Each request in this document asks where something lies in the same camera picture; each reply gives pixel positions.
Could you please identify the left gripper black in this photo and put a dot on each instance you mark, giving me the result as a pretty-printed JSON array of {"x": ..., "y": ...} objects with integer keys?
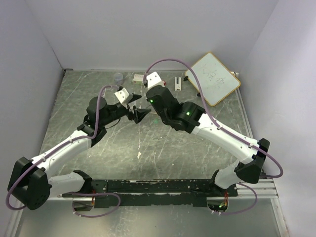
[{"x": 139, "y": 113}]

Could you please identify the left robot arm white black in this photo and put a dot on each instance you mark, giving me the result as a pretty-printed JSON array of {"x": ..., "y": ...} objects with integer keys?
[{"x": 32, "y": 181}]

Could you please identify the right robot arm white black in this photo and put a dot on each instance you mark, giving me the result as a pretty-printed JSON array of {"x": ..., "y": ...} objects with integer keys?
[{"x": 192, "y": 118}]

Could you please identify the white green cardboard box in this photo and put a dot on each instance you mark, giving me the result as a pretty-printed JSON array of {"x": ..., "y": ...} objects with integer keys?
[{"x": 138, "y": 79}]

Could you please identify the clear plastic cup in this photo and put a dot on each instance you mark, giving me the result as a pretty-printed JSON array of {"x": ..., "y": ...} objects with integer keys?
[{"x": 119, "y": 79}]

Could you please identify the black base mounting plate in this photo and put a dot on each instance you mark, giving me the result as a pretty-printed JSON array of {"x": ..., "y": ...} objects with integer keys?
[{"x": 193, "y": 192}]

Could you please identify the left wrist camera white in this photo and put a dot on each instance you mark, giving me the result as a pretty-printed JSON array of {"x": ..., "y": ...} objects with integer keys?
[{"x": 123, "y": 96}]

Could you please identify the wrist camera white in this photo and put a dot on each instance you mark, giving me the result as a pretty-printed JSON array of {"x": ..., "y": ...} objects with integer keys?
[
  {"x": 123, "y": 96},
  {"x": 153, "y": 80}
]

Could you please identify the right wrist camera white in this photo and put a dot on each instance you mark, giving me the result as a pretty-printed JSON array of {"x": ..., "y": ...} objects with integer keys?
[{"x": 153, "y": 80}]

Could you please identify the small whiteboard yellow frame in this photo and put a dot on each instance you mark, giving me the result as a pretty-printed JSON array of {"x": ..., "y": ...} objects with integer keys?
[{"x": 216, "y": 81}]

